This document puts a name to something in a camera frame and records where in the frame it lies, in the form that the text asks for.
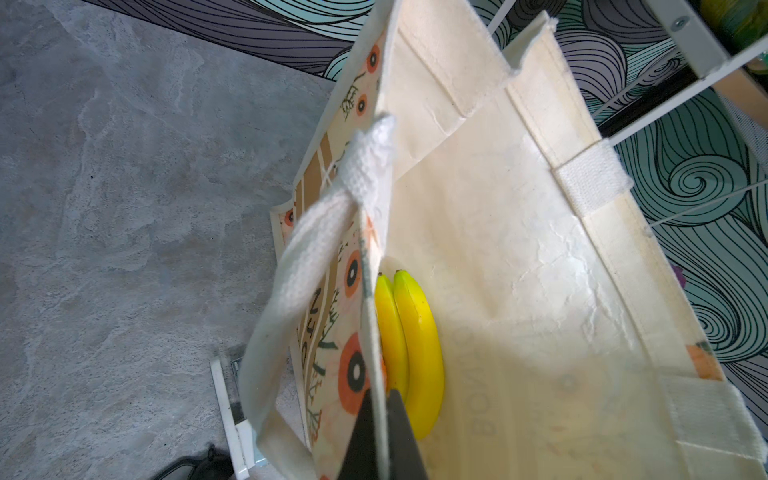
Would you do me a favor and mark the large yellow banana bunch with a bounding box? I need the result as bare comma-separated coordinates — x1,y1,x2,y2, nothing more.
375,270,445,440

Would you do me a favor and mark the white stapler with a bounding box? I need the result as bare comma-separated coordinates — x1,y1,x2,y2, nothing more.
210,356,268,479

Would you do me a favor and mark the white wooden two-tier shelf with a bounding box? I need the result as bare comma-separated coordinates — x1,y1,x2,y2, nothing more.
474,1,767,233

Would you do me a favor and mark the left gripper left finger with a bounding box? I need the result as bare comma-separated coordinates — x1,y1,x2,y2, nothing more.
337,390,378,480

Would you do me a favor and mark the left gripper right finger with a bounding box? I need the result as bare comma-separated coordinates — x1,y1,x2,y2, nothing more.
386,389,428,480

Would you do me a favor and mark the cream canvas grocery bag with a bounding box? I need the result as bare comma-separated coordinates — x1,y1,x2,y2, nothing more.
239,1,767,479

